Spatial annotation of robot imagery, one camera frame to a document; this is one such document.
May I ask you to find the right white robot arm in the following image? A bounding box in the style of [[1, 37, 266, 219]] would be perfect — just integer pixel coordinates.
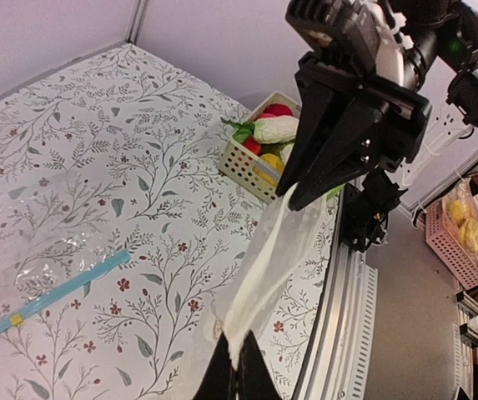
[[276, 1, 478, 252]]

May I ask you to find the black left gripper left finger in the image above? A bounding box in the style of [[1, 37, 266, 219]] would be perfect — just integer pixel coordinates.
[[193, 333, 238, 400]]

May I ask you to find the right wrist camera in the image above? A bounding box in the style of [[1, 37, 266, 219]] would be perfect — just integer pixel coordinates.
[[284, 0, 415, 84]]

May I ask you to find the beige perforated plastic basket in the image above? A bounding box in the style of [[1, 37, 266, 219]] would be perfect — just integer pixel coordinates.
[[218, 92, 301, 203]]

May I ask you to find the clear bag with blue zipper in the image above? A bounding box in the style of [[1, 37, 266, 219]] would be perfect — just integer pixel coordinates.
[[0, 174, 130, 335]]

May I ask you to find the red toy tomato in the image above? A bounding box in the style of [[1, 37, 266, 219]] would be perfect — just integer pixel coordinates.
[[259, 103, 294, 119]]

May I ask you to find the right aluminium corner post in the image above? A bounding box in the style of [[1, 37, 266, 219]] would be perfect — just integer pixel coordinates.
[[125, 0, 149, 44]]

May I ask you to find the frosted white zip top bag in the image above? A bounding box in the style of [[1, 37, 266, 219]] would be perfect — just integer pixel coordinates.
[[193, 190, 328, 366]]

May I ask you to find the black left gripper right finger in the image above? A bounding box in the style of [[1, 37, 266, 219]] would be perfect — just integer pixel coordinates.
[[238, 331, 281, 400]]

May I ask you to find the pink perforated basket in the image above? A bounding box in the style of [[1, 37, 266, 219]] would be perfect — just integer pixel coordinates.
[[425, 200, 478, 290]]

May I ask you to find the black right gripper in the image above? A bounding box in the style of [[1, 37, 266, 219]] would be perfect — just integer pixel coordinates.
[[276, 52, 432, 211]]

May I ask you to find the aluminium front rail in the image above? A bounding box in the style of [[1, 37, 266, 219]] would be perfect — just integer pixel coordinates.
[[292, 199, 378, 399]]

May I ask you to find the white toy radish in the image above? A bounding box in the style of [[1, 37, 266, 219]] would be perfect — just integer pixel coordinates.
[[221, 116, 299, 144]]

